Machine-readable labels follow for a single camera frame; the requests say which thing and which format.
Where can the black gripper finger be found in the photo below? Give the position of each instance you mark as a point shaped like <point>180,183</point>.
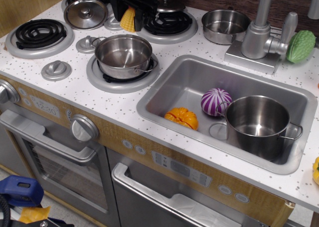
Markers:
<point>142,17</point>
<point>118,12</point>

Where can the yellow toy corn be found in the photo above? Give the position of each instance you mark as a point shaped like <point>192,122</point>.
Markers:
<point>127,22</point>

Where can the silver stove knob back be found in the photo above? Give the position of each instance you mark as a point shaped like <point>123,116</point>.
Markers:
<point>112,24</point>

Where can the silver stove knob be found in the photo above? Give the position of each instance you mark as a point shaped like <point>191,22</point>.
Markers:
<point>112,24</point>
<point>55,71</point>
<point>87,45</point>

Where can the steel pan on stove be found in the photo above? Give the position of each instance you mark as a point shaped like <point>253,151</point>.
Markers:
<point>125,56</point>

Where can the silver stove knob middle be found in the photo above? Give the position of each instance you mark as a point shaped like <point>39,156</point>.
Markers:
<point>87,45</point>

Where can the shallow steel pan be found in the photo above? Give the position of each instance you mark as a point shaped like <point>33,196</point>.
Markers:
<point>225,26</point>

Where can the silver stove knob front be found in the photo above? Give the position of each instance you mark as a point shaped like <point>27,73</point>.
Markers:
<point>55,71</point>

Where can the small steel lid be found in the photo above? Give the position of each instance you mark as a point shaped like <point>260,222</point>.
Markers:
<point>170,6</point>

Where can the back right black burner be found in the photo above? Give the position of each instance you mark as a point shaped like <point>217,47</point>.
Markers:
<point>170,28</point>

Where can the steel pot lid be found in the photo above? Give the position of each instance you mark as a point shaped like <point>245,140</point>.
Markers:
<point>86,14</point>

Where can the front right black burner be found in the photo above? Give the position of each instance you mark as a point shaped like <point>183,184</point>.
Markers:
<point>111,85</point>

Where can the grey sink basin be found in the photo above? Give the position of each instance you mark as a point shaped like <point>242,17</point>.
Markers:
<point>187,79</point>

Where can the front left black burner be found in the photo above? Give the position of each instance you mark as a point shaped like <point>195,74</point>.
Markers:
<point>39,38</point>

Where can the orange toy pumpkin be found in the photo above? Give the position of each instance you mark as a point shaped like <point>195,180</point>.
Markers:
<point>183,116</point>

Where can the purple striped toy ball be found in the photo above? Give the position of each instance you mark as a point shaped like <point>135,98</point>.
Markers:
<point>215,101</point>

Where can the silver toy faucet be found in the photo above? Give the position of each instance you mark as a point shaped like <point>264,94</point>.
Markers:
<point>259,50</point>

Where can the silver oven knob right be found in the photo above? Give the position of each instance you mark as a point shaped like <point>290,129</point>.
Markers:
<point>83,129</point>

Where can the silver oven knob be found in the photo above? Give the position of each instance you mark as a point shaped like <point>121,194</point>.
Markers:
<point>8,93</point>
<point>83,129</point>

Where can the silver oven knob left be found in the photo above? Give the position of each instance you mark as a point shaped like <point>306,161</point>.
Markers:
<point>8,93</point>

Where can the tall steel pot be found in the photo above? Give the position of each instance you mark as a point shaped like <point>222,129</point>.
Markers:
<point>258,125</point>

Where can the green toy bitter gourd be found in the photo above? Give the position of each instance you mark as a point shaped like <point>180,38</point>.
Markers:
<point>300,46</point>

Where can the oven door with window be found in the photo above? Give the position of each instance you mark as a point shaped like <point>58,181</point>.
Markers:
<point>76,174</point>

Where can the blue clamp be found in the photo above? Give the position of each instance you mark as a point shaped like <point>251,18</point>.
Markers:
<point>21,191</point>

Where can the yellow tape piece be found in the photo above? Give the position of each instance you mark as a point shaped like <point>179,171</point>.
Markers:
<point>33,214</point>

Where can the yellow toy pepper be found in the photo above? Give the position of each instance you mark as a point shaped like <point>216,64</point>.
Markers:
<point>315,174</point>

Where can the dishwasher door with handle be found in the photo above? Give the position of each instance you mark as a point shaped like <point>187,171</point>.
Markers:
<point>147,198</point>

